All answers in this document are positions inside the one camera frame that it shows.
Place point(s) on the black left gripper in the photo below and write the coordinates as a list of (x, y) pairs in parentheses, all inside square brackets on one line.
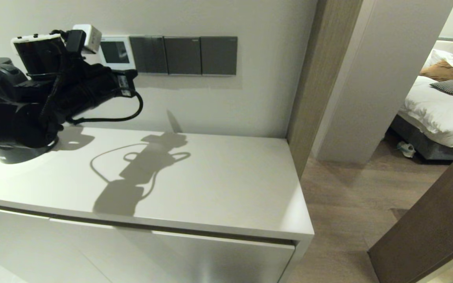
[(89, 88)]

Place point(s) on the white wall thermostat panel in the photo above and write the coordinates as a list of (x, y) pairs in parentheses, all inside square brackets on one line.
[(114, 53)]

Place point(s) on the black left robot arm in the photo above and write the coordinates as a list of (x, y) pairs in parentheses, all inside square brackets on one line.
[(22, 125)]

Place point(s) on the white sideboard cabinet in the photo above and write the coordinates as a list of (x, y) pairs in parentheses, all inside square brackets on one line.
[(210, 177)]

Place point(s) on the black electric kettle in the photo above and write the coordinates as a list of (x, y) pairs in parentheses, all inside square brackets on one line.
[(10, 156)]

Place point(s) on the white cabinet door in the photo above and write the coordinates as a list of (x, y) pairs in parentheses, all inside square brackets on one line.
[(210, 259), (22, 251)]

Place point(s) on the white slipper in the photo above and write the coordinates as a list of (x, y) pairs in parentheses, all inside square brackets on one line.
[(406, 149)]

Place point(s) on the grey bed base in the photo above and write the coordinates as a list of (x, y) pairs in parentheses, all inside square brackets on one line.
[(411, 137)]

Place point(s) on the small white pillow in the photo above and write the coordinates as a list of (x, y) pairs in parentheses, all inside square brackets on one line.
[(439, 56)]

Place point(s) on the white bed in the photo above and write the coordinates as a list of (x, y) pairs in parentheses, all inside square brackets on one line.
[(439, 114)]

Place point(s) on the brown cushion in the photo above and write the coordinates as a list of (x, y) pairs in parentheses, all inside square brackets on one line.
[(442, 72)]

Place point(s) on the brown wooden door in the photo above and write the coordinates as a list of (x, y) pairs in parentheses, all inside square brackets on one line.
[(427, 228)]

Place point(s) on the dark grey multi-rocker wall switch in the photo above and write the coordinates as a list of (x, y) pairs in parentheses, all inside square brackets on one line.
[(148, 55)]

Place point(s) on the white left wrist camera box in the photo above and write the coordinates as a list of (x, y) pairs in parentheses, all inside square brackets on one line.
[(92, 37)]

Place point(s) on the dark grey single wall switch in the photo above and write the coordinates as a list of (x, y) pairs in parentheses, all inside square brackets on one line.
[(218, 56), (182, 56)]

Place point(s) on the light wooden door frame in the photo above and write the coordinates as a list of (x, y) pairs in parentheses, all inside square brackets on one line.
[(321, 59)]

